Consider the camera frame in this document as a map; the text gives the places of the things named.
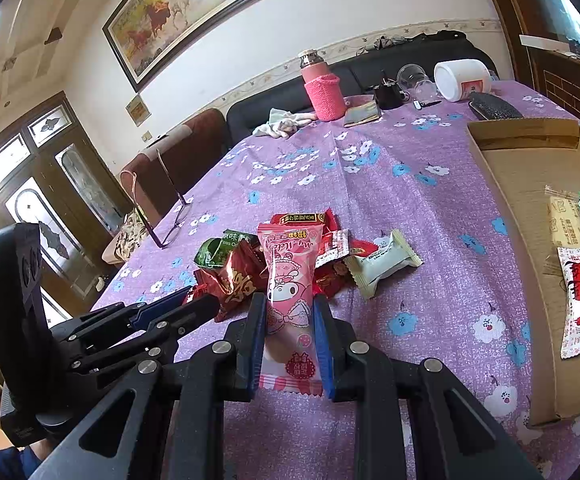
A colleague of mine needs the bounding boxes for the brown chair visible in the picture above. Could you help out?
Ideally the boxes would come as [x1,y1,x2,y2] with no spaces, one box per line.
[120,107,231,231]

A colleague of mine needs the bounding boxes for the wooden glass door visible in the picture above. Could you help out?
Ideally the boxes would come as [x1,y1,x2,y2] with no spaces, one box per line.
[0,91,136,361]

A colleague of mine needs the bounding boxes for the clear plastic cup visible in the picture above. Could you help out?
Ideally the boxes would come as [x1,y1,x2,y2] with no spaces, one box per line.
[396,63,438,101]

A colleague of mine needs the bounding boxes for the black cup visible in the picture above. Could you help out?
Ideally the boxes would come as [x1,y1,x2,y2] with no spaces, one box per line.
[372,70,411,111]

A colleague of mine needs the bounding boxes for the green leafy snack packet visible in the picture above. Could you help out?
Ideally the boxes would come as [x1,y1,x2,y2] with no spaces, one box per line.
[193,230,261,268]

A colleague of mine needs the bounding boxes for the red and gold foil packet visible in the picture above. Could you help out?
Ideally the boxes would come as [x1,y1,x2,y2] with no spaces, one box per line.
[190,245,268,323]

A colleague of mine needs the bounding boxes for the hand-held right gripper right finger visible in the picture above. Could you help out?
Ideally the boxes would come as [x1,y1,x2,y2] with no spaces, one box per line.
[312,294,546,480]

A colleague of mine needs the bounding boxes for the cardboard box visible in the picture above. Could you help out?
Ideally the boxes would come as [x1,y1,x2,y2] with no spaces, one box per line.
[466,119,580,427]

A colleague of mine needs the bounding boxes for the white plastic jar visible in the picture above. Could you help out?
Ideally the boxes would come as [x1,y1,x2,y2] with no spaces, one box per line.
[433,58,493,104]

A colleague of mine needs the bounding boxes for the pink bottle with knit sleeve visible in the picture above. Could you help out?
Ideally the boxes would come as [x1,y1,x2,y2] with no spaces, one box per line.
[298,50,343,122]

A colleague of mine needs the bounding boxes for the black sofa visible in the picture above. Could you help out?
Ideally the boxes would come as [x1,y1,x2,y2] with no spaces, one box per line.
[225,32,500,148]

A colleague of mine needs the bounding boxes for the small wall plaque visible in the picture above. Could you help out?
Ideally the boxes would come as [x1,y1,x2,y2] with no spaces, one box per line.
[126,95,151,127]

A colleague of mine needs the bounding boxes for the framed wall painting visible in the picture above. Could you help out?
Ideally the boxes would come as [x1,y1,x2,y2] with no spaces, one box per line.
[101,0,307,93]

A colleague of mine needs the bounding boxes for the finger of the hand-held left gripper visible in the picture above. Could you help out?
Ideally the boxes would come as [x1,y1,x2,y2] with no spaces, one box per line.
[70,286,194,346]
[70,294,221,376]

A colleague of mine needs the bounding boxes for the small white and red packet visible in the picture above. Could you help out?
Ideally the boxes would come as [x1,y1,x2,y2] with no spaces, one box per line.
[315,229,351,268]

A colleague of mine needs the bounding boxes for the folded brown cloth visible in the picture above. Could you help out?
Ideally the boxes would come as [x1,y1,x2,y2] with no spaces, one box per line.
[342,100,383,128]

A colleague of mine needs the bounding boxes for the red packet with dark label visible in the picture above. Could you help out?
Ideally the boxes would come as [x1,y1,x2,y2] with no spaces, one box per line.
[270,209,338,232]

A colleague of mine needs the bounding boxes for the wooden brick-pattern cabinet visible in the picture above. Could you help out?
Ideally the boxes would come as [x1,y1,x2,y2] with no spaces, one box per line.
[475,0,580,128]

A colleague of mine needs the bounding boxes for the eyeglasses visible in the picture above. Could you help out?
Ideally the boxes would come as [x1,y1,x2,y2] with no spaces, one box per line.
[156,147,194,250]

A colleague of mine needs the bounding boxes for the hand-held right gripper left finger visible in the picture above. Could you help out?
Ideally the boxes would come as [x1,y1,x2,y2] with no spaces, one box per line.
[27,292,268,480]

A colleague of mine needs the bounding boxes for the cream snack packet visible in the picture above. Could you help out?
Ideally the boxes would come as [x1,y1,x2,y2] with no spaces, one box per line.
[545,186,580,251]

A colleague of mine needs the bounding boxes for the dark clothing heap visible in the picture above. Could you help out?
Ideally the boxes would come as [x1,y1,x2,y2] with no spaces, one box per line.
[357,30,468,56]

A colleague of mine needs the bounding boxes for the plain red snack packet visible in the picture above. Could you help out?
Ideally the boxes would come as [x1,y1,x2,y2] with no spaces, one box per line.
[315,240,371,296]

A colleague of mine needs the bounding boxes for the pale green snack packet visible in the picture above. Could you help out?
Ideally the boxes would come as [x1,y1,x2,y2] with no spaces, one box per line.
[345,230,423,300]

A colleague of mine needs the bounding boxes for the pink cartoon snack packet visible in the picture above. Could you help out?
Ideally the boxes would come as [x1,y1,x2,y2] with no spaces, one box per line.
[257,223,325,396]

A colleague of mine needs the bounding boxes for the flat white box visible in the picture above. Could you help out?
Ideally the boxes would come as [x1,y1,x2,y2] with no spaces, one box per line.
[519,34,580,54]

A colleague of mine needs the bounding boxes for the patterned tote bag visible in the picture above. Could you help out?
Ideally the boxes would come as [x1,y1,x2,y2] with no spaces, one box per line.
[101,170,147,266]

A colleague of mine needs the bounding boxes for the white crumpled cloth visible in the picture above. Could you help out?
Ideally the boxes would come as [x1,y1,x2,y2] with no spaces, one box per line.
[252,108,317,140]

